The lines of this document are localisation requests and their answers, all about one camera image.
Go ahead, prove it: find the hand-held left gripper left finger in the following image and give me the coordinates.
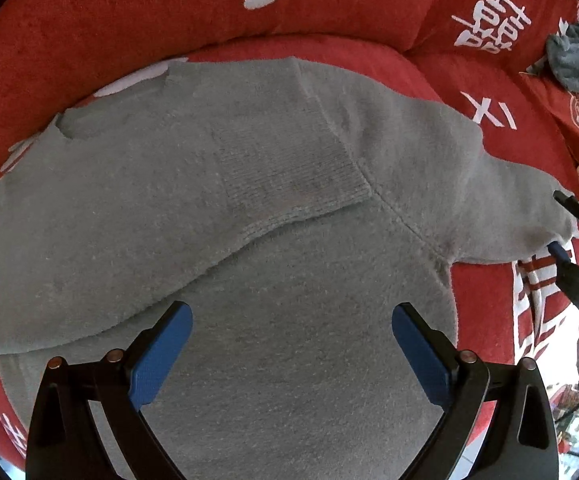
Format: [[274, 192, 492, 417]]
[[26, 301, 194, 480]]

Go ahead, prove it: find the grey knit sweater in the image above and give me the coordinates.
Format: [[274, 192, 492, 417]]
[[0, 56, 579, 480]]

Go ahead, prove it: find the red printed blanket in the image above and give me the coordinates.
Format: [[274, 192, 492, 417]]
[[0, 0, 579, 473]]

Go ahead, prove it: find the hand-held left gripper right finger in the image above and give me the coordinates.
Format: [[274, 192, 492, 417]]
[[391, 302, 561, 480]]

